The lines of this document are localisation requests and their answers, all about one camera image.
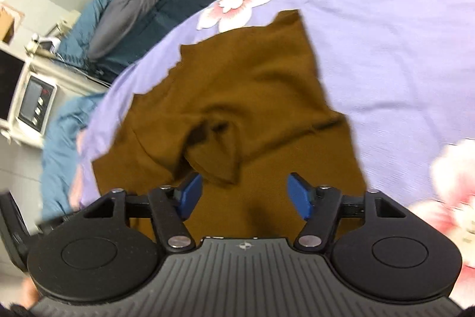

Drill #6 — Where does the white machine with control panel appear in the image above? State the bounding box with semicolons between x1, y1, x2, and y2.
1;57;107;149

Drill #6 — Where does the blue blanket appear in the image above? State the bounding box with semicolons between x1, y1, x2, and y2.
40;0;112;221

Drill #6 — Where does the brown knitted sweater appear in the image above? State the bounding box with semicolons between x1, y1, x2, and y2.
93;10;366;239

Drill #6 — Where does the white monitor screen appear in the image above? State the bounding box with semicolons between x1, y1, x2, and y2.
0;49;25;121

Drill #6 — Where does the purple floral bed sheet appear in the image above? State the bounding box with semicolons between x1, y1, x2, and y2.
72;0;474;307

